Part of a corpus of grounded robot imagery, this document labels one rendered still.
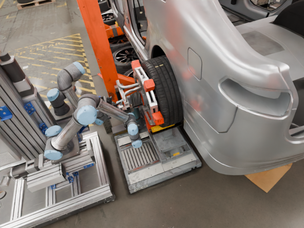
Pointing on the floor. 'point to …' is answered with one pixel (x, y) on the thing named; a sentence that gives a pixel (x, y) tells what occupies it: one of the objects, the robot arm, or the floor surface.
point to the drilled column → (107, 126)
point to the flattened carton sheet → (268, 177)
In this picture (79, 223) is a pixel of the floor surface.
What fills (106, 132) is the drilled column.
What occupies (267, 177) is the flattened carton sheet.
